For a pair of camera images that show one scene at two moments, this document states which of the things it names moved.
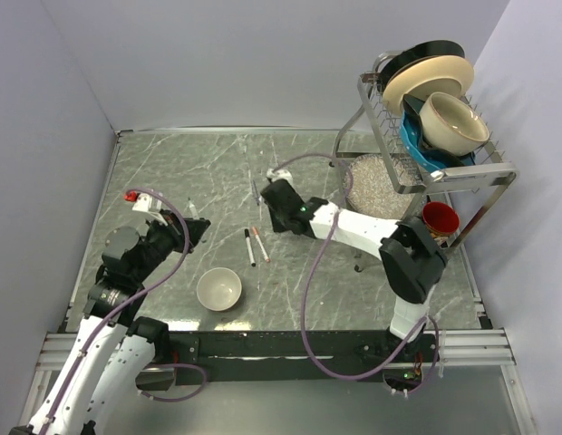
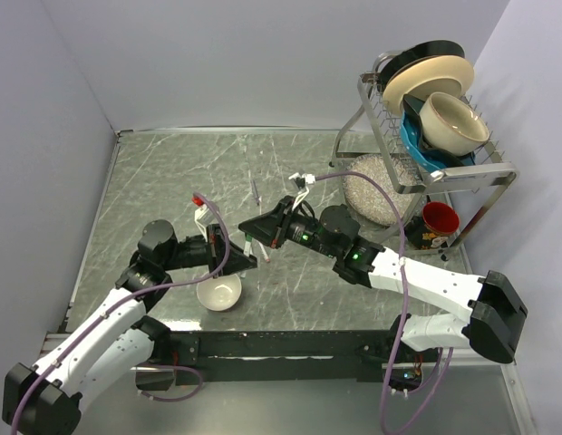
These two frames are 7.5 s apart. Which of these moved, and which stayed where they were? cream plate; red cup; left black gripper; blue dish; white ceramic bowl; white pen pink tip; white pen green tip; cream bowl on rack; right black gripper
Moved: left black gripper; right black gripper; white pen green tip
Stayed: cream plate; white pen pink tip; red cup; cream bowl on rack; blue dish; white ceramic bowl
